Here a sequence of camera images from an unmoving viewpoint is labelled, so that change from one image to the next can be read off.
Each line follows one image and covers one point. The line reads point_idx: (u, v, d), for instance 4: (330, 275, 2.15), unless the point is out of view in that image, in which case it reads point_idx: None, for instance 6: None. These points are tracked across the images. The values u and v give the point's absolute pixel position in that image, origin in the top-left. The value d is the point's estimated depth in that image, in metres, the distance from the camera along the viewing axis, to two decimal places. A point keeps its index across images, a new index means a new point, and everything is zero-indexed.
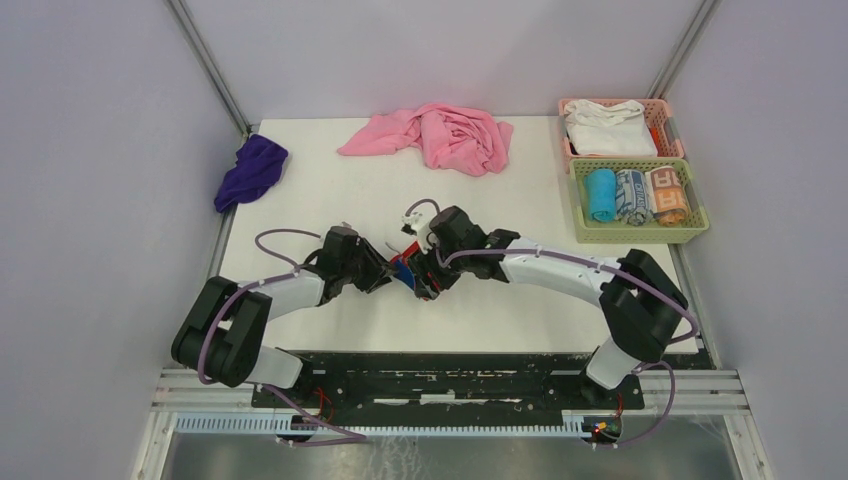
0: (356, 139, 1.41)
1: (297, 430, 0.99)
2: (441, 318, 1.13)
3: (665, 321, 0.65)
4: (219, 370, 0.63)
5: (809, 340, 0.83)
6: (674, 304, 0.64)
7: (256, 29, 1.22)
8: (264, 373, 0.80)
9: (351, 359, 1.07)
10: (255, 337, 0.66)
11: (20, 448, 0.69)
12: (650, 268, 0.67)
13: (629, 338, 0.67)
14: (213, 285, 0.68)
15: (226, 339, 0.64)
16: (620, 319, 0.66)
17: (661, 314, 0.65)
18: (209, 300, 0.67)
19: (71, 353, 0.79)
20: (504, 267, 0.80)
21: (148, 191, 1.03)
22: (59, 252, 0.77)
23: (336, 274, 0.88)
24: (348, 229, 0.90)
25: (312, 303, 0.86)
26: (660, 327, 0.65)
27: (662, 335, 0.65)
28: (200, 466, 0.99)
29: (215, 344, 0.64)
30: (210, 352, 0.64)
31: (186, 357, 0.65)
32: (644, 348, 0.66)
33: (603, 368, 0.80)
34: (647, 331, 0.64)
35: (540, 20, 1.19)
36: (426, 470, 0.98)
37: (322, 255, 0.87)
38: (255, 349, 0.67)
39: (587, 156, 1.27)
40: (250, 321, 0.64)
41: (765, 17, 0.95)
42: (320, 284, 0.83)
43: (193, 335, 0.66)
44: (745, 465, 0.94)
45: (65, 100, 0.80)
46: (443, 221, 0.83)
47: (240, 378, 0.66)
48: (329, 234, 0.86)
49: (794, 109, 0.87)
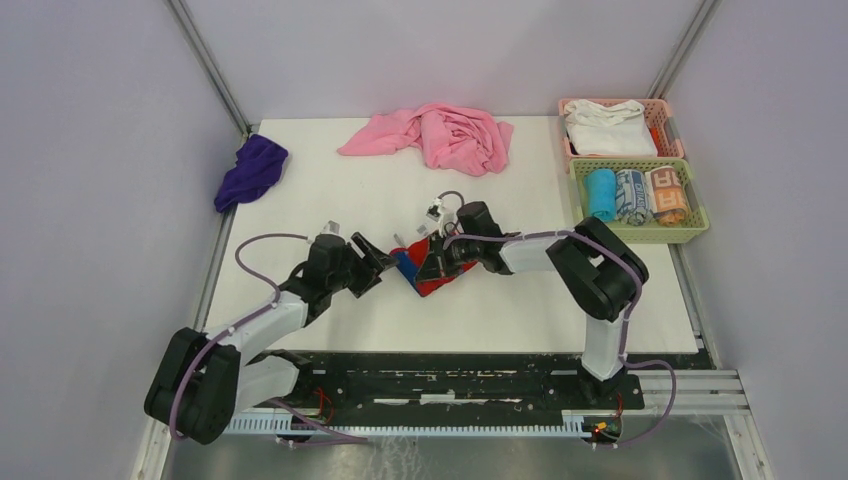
0: (356, 139, 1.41)
1: (297, 431, 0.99)
2: (442, 317, 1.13)
3: (620, 282, 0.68)
4: (193, 429, 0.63)
5: (809, 340, 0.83)
6: (622, 264, 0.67)
7: (256, 29, 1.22)
8: (256, 396, 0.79)
9: (350, 359, 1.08)
10: (226, 392, 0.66)
11: (20, 449, 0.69)
12: (605, 232, 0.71)
13: (584, 298, 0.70)
14: (178, 339, 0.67)
15: (198, 397, 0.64)
16: (568, 271, 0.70)
17: (614, 274, 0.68)
18: (178, 356, 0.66)
19: (72, 353, 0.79)
20: (504, 257, 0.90)
21: (148, 190, 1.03)
22: (59, 252, 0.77)
23: (323, 289, 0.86)
24: (333, 238, 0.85)
25: (298, 324, 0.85)
26: (614, 286, 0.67)
27: (616, 295, 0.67)
28: (200, 466, 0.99)
29: (186, 401, 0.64)
30: (183, 410, 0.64)
31: (160, 412, 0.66)
32: (598, 308, 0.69)
33: (592, 356, 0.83)
34: (598, 287, 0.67)
35: (539, 20, 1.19)
36: (426, 471, 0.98)
37: (307, 267, 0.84)
38: (229, 400, 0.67)
39: (587, 156, 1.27)
40: (217, 381, 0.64)
41: (765, 17, 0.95)
42: (302, 309, 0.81)
43: (165, 390, 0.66)
44: (745, 465, 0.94)
45: (66, 99, 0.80)
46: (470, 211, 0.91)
47: (215, 431, 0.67)
48: (316, 246, 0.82)
49: (793, 110, 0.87)
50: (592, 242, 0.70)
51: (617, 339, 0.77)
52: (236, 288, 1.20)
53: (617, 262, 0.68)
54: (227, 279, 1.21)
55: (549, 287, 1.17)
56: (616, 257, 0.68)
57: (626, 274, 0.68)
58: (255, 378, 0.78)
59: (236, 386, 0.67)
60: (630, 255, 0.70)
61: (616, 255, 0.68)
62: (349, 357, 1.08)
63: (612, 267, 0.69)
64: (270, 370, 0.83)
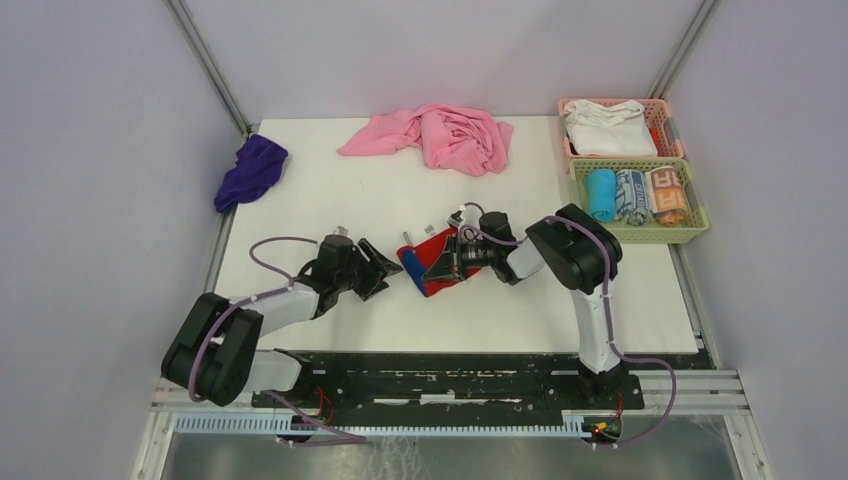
0: (356, 139, 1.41)
1: (297, 431, 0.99)
2: (445, 316, 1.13)
3: (594, 255, 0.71)
4: (210, 389, 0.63)
5: (809, 340, 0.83)
6: (592, 237, 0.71)
7: (256, 29, 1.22)
8: (260, 380, 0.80)
9: (350, 360, 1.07)
10: (245, 354, 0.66)
11: (20, 448, 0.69)
12: (581, 215, 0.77)
13: (561, 272, 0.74)
14: (204, 301, 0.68)
15: (217, 357, 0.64)
16: (546, 249, 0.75)
17: (589, 248, 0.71)
18: (200, 319, 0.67)
19: (72, 353, 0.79)
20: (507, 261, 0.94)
21: (148, 191, 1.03)
22: (59, 253, 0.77)
23: (331, 286, 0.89)
24: (342, 238, 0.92)
25: (306, 316, 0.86)
26: (587, 259, 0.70)
27: (589, 268, 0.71)
28: (201, 466, 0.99)
29: (206, 362, 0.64)
30: (201, 371, 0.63)
31: (177, 374, 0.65)
32: (575, 281, 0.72)
33: (587, 349, 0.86)
34: (571, 258, 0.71)
35: (539, 20, 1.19)
36: (426, 471, 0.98)
37: (317, 265, 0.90)
38: (246, 366, 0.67)
39: (587, 156, 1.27)
40: (239, 341, 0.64)
41: (765, 17, 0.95)
42: (313, 299, 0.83)
43: (183, 352, 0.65)
44: (745, 465, 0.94)
45: (65, 100, 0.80)
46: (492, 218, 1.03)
47: (231, 395, 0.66)
48: (325, 245, 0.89)
49: (793, 111, 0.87)
50: (569, 221, 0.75)
51: (603, 322, 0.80)
52: (237, 288, 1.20)
53: (590, 237, 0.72)
54: (227, 279, 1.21)
55: (549, 287, 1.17)
56: (589, 233, 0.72)
57: (601, 250, 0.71)
58: (269, 360, 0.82)
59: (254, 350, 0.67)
60: (605, 232, 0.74)
61: (590, 232, 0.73)
62: (349, 357, 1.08)
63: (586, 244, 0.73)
64: (275, 358, 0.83)
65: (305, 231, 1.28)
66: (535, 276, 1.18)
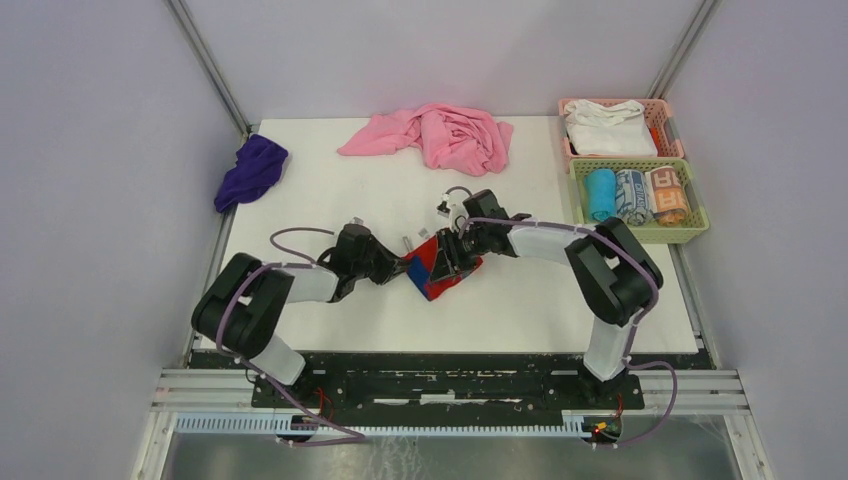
0: (356, 140, 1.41)
1: (297, 430, 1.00)
2: (446, 316, 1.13)
3: (634, 287, 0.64)
4: (237, 341, 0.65)
5: (810, 341, 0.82)
6: (639, 269, 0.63)
7: (256, 29, 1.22)
8: (272, 359, 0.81)
9: (350, 359, 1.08)
10: (273, 312, 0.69)
11: (19, 449, 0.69)
12: (626, 233, 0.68)
13: (596, 299, 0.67)
14: (238, 258, 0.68)
15: (248, 310, 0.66)
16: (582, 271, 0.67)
17: (629, 278, 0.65)
18: (232, 273, 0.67)
19: (70, 354, 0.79)
20: (510, 239, 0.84)
21: (148, 191, 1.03)
22: (58, 253, 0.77)
23: (347, 273, 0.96)
24: (359, 227, 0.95)
25: (324, 298, 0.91)
26: (627, 291, 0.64)
27: (628, 300, 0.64)
28: (200, 466, 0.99)
29: (236, 315, 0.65)
30: (231, 321, 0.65)
31: (205, 325, 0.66)
32: (610, 314, 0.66)
33: (597, 356, 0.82)
34: (611, 292, 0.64)
35: (538, 21, 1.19)
36: (426, 471, 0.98)
37: (335, 253, 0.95)
38: (271, 324, 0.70)
39: (587, 156, 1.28)
40: (271, 298, 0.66)
41: (765, 18, 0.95)
42: (333, 279, 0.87)
43: (212, 304, 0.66)
44: (746, 466, 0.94)
45: (64, 101, 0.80)
46: (473, 199, 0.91)
47: (256, 347, 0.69)
48: (342, 234, 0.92)
49: (792, 111, 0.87)
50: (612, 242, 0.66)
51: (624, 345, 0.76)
52: None
53: (636, 267, 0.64)
54: None
55: (551, 288, 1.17)
56: (635, 261, 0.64)
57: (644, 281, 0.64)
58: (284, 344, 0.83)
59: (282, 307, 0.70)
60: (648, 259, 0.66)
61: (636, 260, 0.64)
62: (349, 357, 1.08)
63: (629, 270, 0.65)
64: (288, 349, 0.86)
65: (300, 234, 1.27)
66: (536, 275, 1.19)
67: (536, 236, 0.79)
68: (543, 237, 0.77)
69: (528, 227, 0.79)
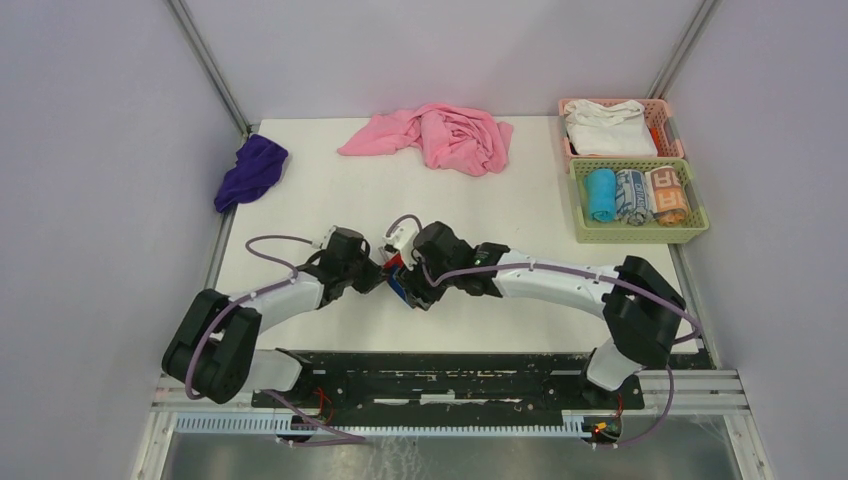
0: (356, 139, 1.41)
1: (297, 430, 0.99)
2: (447, 317, 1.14)
3: (667, 325, 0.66)
4: (207, 386, 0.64)
5: (809, 340, 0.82)
6: (672, 306, 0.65)
7: (256, 29, 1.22)
8: (260, 379, 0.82)
9: (350, 359, 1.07)
10: (244, 354, 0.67)
11: (20, 448, 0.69)
12: (650, 273, 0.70)
13: (635, 348, 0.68)
14: (203, 299, 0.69)
15: (216, 355, 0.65)
16: (618, 328, 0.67)
17: (660, 317, 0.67)
18: (200, 315, 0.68)
19: (71, 352, 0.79)
20: (499, 283, 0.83)
21: (148, 190, 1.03)
22: (59, 251, 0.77)
23: (337, 276, 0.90)
24: (352, 232, 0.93)
25: (312, 306, 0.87)
26: (662, 332, 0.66)
27: (666, 340, 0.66)
28: (200, 466, 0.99)
29: (204, 359, 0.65)
30: (199, 367, 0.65)
31: (176, 369, 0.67)
32: (653, 357, 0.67)
33: (604, 372, 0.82)
34: (654, 338, 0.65)
35: (538, 21, 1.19)
36: (426, 470, 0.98)
37: (324, 256, 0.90)
38: (245, 365, 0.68)
39: (587, 156, 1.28)
40: (237, 341, 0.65)
41: (765, 18, 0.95)
42: (318, 289, 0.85)
43: (184, 349, 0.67)
44: (745, 465, 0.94)
45: (65, 99, 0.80)
46: (428, 240, 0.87)
47: (228, 393, 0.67)
48: (336, 235, 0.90)
49: (793, 111, 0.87)
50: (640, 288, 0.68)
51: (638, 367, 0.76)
52: (237, 287, 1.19)
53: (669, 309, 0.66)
54: (227, 278, 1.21)
55: None
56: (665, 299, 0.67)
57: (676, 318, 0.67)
58: (272, 358, 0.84)
59: (253, 348, 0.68)
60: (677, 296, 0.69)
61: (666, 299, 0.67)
62: (349, 357, 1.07)
63: (657, 309, 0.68)
64: (279, 358, 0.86)
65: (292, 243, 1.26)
66: None
67: (531, 282, 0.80)
68: (550, 283, 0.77)
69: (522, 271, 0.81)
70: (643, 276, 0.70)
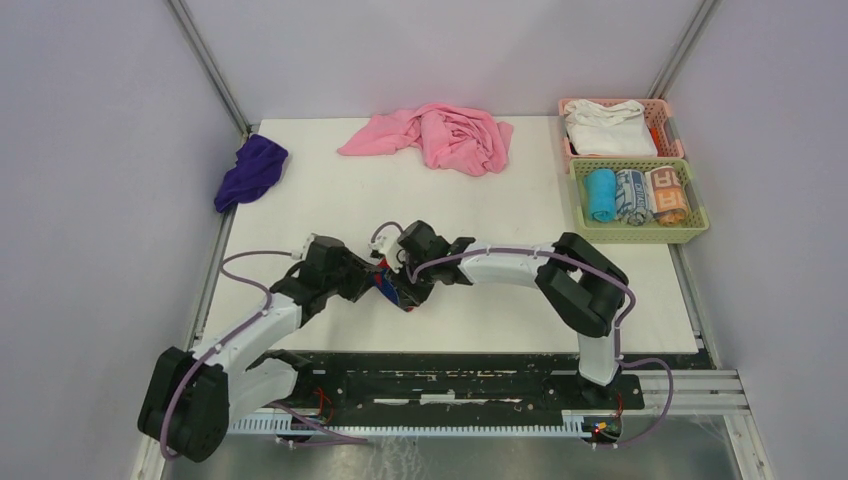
0: (356, 139, 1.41)
1: (297, 431, 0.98)
2: (449, 317, 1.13)
3: (606, 297, 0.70)
4: (183, 447, 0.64)
5: (809, 340, 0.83)
6: (611, 280, 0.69)
7: (255, 29, 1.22)
8: (253, 403, 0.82)
9: (350, 359, 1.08)
10: (214, 411, 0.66)
11: (20, 447, 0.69)
12: (588, 248, 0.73)
13: (575, 317, 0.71)
14: (166, 358, 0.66)
15: (187, 416, 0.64)
16: (554, 296, 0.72)
17: (600, 289, 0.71)
18: (166, 376, 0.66)
19: (70, 353, 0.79)
20: (463, 271, 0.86)
21: (148, 190, 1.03)
22: (59, 251, 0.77)
23: (320, 288, 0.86)
24: (332, 240, 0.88)
25: (293, 326, 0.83)
26: (601, 302, 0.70)
27: (606, 311, 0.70)
28: (200, 466, 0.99)
29: (177, 421, 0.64)
30: (173, 430, 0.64)
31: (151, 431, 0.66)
32: (591, 327, 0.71)
33: (590, 362, 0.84)
34: (588, 306, 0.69)
35: (538, 21, 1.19)
36: (426, 470, 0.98)
37: (305, 268, 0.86)
38: (218, 418, 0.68)
39: (587, 156, 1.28)
40: (205, 403, 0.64)
41: (765, 18, 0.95)
42: (295, 312, 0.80)
43: (156, 409, 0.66)
44: (746, 465, 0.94)
45: (65, 99, 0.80)
46: (407, 235, 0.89)
47: (205, 447, 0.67)
48: (314, 246, 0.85)
49: (793, 111, 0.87)
50: (576, 261, 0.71)
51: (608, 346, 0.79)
52: (236, 287, 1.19)
53: (607, 280, 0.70)
54: (226, 278, 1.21)
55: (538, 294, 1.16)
56: (601, 271, 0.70)
57: (614, 289, 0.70)
58: (260, 382, 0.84)
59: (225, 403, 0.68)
60: (614, 268, 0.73)
61: (603, 272, 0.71)
62: (349, 357, 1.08)
63: (599, 282, 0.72)
64: (268, 376, 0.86)
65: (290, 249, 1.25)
66: None
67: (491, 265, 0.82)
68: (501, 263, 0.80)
69: (479, 256, 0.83)
70: (576, 249, 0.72)
